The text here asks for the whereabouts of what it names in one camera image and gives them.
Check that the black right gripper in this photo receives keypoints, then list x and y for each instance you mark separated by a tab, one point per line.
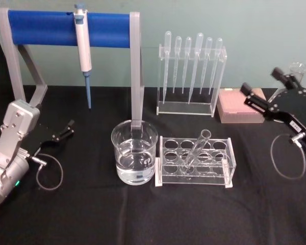
298	107

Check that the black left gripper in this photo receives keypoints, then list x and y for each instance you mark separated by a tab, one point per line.
44	136

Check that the clear glass conical flask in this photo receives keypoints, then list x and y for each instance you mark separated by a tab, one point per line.
298	69

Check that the pink pipette tip box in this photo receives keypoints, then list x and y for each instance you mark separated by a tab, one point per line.
234	109

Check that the clear acrylic pipette rack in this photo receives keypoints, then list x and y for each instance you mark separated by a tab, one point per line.
219	84

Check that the clear plastic transfer pipette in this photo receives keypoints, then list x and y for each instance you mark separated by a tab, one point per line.
199	40
208	44
218	45
167	38
187	44

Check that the glass beaker with water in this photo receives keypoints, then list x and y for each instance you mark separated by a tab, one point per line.
133	166

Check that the white and blue micropipette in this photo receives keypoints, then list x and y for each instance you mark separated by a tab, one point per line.
83	51

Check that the clear glass test tube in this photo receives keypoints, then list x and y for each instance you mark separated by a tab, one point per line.
199	144

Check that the clear acrylic test tube rack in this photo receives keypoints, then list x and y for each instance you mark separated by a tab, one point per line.
219	176

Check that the grey stand with blue bar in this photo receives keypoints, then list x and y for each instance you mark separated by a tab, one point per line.
46	30

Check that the black table cloth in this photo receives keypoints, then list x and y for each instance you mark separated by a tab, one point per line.
153	217

